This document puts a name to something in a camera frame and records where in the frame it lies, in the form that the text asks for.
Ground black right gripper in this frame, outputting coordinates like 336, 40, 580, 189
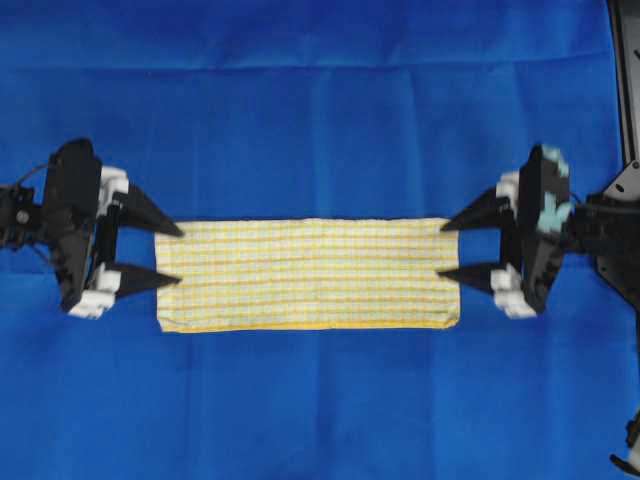
436, 144, 572, 319

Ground black white object at corner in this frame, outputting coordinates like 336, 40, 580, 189
609, 413, 639, 478

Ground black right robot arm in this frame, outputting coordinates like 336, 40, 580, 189
437, 144, 639, 318

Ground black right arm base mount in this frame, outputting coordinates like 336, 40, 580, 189
596, 1, 639, 310

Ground blue table cloth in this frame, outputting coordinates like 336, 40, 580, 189
1, 1, 639, 479

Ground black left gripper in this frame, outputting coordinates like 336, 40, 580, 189
43, 138, 185, 319

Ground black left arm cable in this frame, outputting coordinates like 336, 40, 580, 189
11, 160, 53, 189

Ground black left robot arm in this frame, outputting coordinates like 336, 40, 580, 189
1, 138, 184, 319

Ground yellow checked towel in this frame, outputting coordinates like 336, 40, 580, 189
155, 218, 461, 333

